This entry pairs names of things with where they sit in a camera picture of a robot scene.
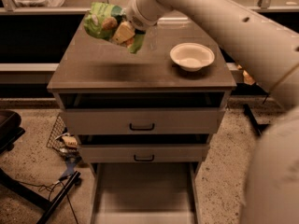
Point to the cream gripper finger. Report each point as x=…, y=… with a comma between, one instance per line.
x=124, y=32
x=109, y=23

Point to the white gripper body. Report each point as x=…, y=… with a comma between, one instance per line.
x=139, y=17

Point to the green rice chip bag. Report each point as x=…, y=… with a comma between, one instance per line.
x=93, y=25

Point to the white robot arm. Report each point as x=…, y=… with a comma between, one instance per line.
x=270, y=53

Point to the top grey drawer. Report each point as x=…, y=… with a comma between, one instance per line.
x=140, y=112

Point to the grey drawer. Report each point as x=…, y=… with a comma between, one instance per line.
x=143, y=148
x=145, y=193
x=140, y=112

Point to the grey drawer cabinet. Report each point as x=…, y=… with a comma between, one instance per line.
x=95, y=66

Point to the middle grey drawer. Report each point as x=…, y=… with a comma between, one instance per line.
x=143, y=148

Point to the bottom grey drawer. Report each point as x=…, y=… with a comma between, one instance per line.
x=145, y=193

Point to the white paper bowl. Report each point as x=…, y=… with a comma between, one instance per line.
x=192, y=57

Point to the yellow crumpled cloth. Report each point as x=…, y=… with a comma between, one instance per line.
x=247, y=78

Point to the black chair seat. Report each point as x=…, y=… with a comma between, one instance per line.
x=10, y=129

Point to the blue clamp tool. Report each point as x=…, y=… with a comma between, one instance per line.
x=71, y=163

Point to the black stand leg right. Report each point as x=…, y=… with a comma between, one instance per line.
x=258, y=128

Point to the black stand leg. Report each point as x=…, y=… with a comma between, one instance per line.
x=45, y=204
x=258, y=128

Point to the black stand leg left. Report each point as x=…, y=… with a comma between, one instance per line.
x=45, y=204

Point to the wire mesh basket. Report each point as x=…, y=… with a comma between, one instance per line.
x=56, y=140

